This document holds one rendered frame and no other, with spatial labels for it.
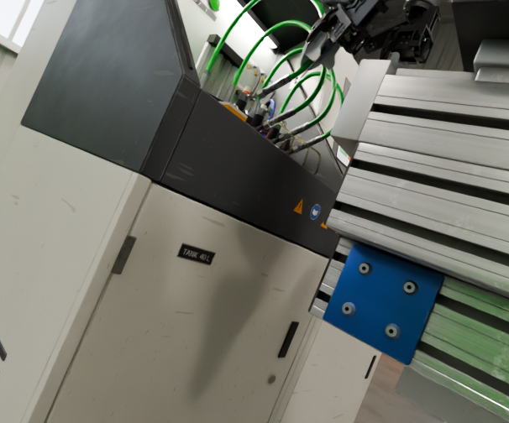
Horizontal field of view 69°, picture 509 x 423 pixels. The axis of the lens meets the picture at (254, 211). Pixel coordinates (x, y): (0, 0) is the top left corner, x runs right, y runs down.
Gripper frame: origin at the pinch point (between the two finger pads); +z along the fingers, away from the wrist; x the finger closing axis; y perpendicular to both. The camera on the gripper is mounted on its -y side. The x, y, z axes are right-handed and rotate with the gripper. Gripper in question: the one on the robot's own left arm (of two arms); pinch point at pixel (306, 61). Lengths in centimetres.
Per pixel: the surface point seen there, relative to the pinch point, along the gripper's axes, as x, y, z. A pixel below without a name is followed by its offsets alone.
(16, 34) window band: -42, -334, 244
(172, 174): -35, 34, 12
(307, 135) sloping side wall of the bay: 24.7, -5.9, 23.3
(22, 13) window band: -41, -344, 225
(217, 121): -29.0, 26.8, 5.0
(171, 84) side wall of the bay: -38.0, 24.9, 2.6
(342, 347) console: 45, 53, 57
